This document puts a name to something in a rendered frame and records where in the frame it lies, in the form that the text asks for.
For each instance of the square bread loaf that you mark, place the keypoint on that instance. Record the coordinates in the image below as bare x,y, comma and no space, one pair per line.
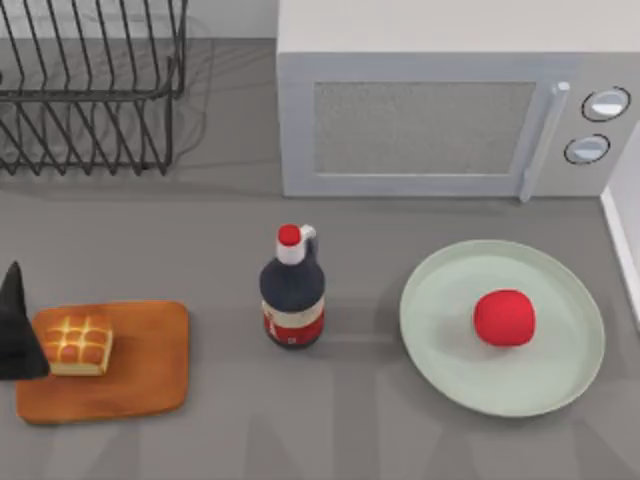
80,345

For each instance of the small microwave knob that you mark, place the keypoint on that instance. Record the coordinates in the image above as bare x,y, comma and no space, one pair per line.
586,149

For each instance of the pale green plate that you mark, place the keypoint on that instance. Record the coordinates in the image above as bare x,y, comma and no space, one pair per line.
450,360

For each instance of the wooden cutting board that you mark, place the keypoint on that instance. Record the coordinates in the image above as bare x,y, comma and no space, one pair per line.
125,385

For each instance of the red apple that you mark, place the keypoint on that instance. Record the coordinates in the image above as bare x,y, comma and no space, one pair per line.
505,319

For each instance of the dark bottle with red cap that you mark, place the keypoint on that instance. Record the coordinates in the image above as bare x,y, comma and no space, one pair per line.
292,300

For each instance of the pale microwave oven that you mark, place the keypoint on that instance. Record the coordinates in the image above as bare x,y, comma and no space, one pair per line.
400,30

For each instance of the large microwave knob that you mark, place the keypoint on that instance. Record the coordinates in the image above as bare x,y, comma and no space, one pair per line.
604,104

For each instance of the microwave door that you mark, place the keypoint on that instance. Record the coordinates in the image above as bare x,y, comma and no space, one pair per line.
300,125

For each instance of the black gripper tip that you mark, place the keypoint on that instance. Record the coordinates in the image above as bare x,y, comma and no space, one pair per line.
15,340

